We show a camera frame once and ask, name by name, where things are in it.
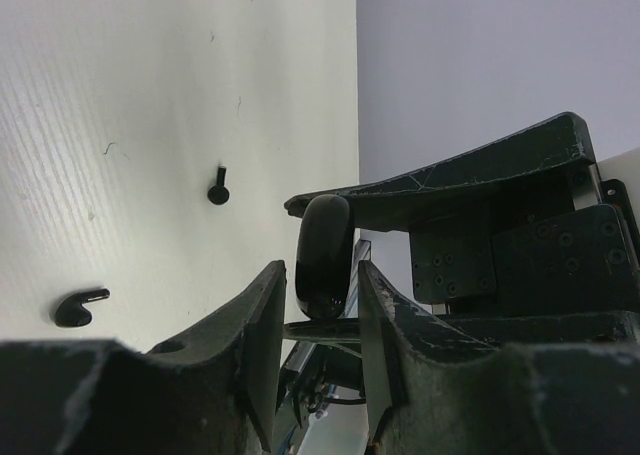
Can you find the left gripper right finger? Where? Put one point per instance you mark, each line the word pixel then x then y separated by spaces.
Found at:
pixel 432 388

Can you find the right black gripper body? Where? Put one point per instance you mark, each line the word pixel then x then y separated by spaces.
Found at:
pixel 547 247

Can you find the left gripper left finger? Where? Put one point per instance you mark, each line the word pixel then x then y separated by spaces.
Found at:
pixel 210 389

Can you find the black earbud charging case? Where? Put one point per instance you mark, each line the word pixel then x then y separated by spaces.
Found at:
pixel 324 257

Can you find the black earbud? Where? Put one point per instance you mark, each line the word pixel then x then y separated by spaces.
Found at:
pixel 218 194
pixel 71 312

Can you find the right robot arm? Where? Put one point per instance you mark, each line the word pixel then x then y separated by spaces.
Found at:
pixel 622 167

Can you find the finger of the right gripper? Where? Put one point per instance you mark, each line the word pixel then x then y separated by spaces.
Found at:
pixel 339 331
pixel 556 145

